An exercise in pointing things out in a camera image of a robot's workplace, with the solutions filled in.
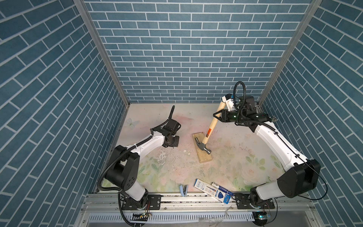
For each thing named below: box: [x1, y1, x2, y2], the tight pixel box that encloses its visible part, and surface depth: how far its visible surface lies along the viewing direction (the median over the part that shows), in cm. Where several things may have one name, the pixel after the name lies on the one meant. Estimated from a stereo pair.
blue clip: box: [179, 184, 189, 198], surface depth 78 cm
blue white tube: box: [210, 182, 235, 197], surface depth 79 cm
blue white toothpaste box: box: [193, 178, 232, 205], surface depth 78 cm
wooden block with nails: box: [191, 131, 213, 164], surface depth 89 cm
